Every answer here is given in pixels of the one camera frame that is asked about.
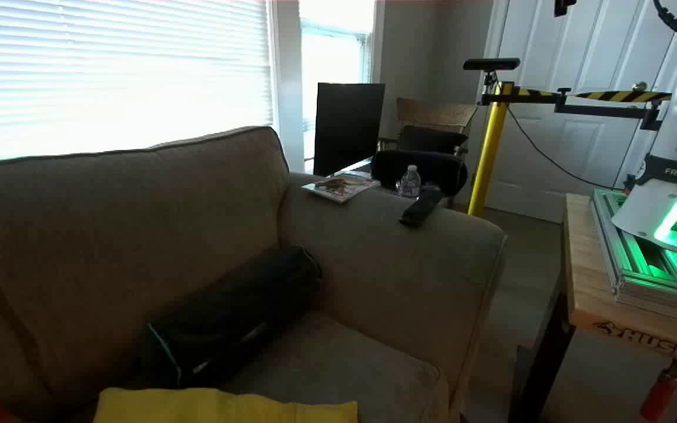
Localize black remote control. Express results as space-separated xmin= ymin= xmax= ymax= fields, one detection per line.
xmin=398 ymin=183 xmax=445 ymax=230

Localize colourful magazine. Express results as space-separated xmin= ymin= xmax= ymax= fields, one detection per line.
xmin=302 ymin=174 xmax=384 ymax=207

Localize beige fabric sofa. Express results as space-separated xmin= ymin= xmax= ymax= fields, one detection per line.
xmin=0 ymin=124 xmax=511 ymax=423

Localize clear plastic water bottle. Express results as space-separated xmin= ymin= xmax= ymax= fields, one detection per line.
xmin=398 ymin=163 xmax=423 ymax=203

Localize black flat monitor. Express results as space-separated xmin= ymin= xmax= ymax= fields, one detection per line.
xmin=313 ymin=80 xmax=389 ymax=178

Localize black office chair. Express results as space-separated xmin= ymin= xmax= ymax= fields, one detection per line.
xmin=369 ymin=124 xmax=474 ymax=201

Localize brown wooden desk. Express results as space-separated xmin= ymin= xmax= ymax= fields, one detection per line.
xmin=395 ymin=97 xmax=479 ymax=136

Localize black cylindrical bag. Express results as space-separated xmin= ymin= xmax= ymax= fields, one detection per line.
xmin=137 ymin=244 xmax=325 ymax=390

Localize yellow stand pole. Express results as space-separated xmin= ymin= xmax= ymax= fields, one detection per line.
xmin=465 ymin=80 xmax=518 ymax=218

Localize narrow bright window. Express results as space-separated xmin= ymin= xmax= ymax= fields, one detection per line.
xmin=296 ymin=0 xmax=378 ymax=163

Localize yellow cloth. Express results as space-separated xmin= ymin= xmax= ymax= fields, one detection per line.
xmin=92 ymin=385 xmax=362 ymax=423

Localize white window blinds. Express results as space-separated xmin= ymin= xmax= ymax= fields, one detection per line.
xmin=0 ymin=0 xmax=275 ymax=169

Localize wooden workbench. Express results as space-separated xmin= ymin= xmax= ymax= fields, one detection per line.
xmin=505 ymin=190 xmax=677 ymax=423

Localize red clamp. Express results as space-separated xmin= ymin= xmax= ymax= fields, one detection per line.
xmin=640 ymin=363 xmax=677 ymax=423

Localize black camera on stand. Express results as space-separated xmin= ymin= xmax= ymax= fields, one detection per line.
xmin=462 ymin=54 xmax=525 ymax=75

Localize thin black stand cable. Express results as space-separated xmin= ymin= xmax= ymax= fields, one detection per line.
xmin=505 ymin=107 xmax=631 ymax=193

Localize aluminium rail base plate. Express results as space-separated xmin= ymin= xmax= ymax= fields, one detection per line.
xmin=591 ymin=187 xmax=677 ymax=298

